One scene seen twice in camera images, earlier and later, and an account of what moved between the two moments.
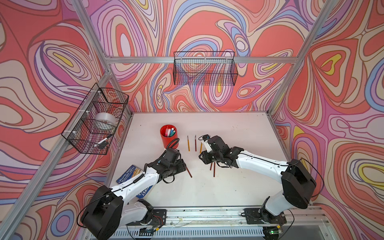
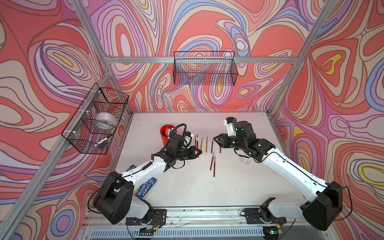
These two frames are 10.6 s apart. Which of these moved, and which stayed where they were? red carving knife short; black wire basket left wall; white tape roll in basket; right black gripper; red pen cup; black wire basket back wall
Moved: red carving knife short; right black gripper
Stayed: black wire basket back wall; black wire basket left wall; white tape roll in basket; red pen cup
